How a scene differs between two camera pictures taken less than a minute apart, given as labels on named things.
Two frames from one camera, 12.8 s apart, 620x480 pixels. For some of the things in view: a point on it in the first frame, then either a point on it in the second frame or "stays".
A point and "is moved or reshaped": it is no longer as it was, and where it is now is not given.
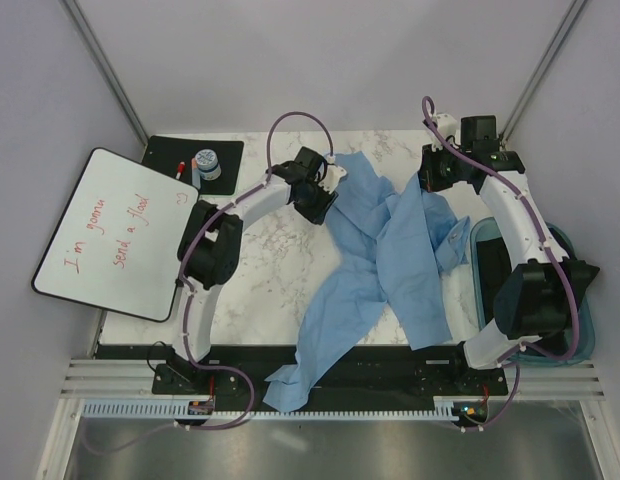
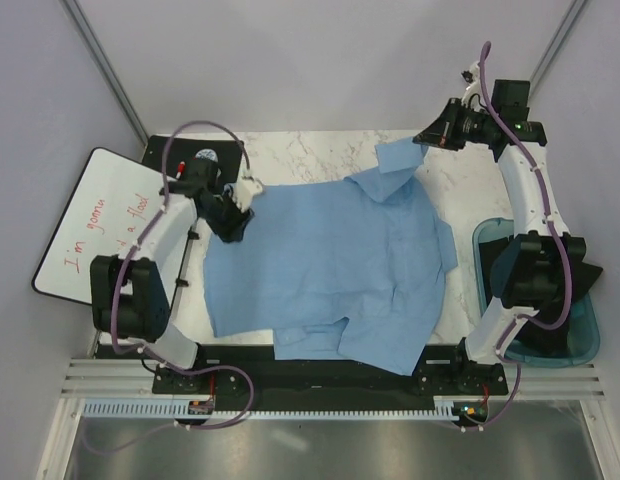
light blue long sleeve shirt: x=395 y=244 is moved or reshaped
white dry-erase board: x=116 y=244 stays
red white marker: x=181 y=167 stays
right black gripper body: x=444 y=167 to x=468 y=126
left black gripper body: x=316 y=201 to x=224 y=217
